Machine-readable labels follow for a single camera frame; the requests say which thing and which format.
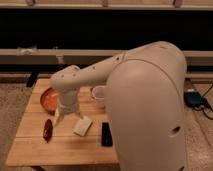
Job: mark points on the orange ceramic bowl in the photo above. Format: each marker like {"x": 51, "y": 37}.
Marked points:
{"x": 49, "y": 100}

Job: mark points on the white cup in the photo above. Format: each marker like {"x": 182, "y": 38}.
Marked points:
{"x": 98, "y": 94}

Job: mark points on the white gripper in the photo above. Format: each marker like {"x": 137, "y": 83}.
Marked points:
{"x": 67, "y": 103}

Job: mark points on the blue power box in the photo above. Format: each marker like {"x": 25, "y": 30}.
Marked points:
{"x": 192, "y": 99}

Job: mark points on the black rectangular object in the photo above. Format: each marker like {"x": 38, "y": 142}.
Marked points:
{"x": 106, "y": 138}

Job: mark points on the dark red pepper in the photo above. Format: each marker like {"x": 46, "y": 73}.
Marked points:
{"x": 48, "y": 129}

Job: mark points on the wooden rail beam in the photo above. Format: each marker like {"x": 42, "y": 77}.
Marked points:
{"x": 82, "y": 57}

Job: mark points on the white sponge block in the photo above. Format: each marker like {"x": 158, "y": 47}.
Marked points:
{"x": 82, "y": 126}

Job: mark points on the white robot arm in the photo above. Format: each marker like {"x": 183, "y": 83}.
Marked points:
{"x": 144, "y": 90}

